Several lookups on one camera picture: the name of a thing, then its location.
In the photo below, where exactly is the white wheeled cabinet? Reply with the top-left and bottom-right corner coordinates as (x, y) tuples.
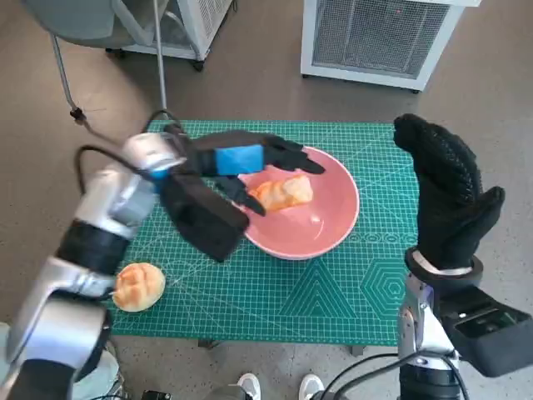
(106, 0), (234, 71)

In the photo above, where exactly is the pink bowl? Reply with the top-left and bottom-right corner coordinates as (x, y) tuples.
(237, 145), (361, 262)

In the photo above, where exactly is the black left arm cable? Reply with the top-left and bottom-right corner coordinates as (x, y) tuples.
(74, 108), (187, 197)

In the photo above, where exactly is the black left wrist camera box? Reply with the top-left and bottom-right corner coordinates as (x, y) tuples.
(159, 172), (251, 263)

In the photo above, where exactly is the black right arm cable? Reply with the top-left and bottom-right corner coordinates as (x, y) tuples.
(324, 352), (474, 400)

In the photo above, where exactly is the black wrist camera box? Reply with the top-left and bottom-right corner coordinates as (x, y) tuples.
(439, 287), (533, 378)
(159, 172), (251, 263)

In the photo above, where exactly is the round toy bread bun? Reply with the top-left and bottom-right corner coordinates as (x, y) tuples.
(114, 262), (167, 313)

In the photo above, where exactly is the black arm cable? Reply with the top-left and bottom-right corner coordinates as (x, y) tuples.
(324, 352), (474, 400)
(74, 108), (187, 197)

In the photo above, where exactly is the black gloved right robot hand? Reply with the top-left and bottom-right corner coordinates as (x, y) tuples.
(393, 112), (506, 272)

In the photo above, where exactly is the long striped toy bread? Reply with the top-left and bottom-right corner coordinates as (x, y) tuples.
(248, 174), (314, 212)

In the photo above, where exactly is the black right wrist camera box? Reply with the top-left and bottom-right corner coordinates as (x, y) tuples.
(439, 287), (533, 378)

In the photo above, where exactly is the white cabinet with mesh front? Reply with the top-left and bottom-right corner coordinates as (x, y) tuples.
(300, 0), (484, 95)

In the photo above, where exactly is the white shoe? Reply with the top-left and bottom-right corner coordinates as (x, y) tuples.
(237, 373), (262, 400)
(300, 374), (326, 400)

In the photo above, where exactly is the black left robot hand, blue tape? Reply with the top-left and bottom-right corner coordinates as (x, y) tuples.
(185, 129), (326, 217)

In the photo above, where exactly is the thin metal pole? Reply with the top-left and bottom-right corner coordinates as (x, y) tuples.
(152, 0), (169, 112)

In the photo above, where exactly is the grey chair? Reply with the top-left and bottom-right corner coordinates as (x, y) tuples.
(20, 0), (138, 126)

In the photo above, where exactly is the green cutting mat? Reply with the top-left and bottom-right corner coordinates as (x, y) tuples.
(106, 119), (420, 348)

